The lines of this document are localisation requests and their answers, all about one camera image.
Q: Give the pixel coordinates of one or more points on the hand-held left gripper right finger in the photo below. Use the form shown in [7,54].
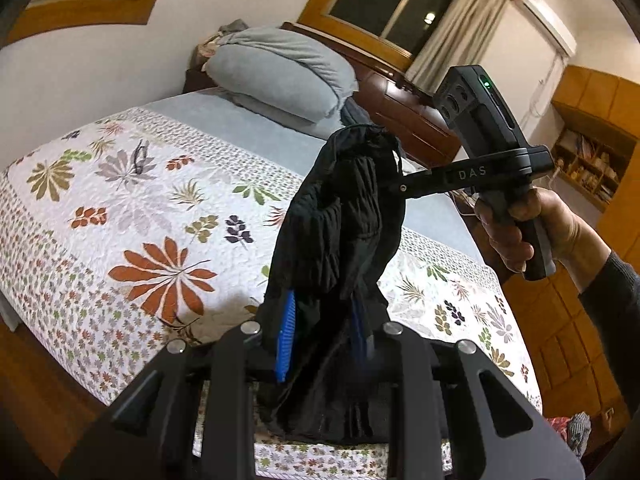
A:
[359,332]

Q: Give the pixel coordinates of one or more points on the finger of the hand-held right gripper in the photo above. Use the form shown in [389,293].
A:
[417,183]

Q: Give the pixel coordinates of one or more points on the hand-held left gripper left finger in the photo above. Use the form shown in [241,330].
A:
[285,340]

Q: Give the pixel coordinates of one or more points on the black pants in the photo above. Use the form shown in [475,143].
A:
[340,240]

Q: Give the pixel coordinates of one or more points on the person's right forearm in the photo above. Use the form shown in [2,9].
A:
[615,305]

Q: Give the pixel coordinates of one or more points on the person's right hand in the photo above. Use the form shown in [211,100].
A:
[560,235]

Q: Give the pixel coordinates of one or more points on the beige curtain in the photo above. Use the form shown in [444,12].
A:
[460,30]

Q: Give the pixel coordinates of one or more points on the white air conditioner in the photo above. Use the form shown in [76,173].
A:
[550,22]

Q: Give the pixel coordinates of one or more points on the grey pillow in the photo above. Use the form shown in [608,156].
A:
[285,65]
[270,107]

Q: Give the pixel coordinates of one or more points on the floral quilt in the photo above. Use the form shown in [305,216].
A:
[150,220]

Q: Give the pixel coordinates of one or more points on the grey bed sheet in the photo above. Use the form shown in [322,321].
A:
[240,125]

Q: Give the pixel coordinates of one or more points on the wooden wardrobe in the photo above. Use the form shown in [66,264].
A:
[560,340]

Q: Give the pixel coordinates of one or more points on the red plaid cloth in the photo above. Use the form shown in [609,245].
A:
[557,427]

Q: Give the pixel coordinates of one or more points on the grey knitted cloth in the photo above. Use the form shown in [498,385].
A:
[580,432]

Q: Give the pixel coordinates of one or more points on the beige clothes pile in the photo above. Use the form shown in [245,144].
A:
[217,42]

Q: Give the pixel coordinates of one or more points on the wooden wall shelf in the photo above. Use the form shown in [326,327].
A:
[592,165]

